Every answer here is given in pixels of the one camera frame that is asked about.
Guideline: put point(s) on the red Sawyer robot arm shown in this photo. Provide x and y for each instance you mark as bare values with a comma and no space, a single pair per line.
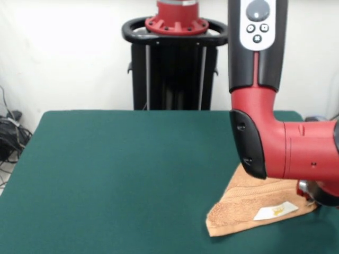
265,132

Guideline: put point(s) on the tan terry towel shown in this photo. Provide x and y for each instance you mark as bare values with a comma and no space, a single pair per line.
238,209

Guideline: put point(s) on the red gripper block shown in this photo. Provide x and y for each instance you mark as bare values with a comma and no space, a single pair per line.
304,192

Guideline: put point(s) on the dark green table cloth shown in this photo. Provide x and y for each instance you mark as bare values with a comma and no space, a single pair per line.
79,158

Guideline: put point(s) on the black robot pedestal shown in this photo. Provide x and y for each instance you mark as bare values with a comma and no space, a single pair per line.
169,87

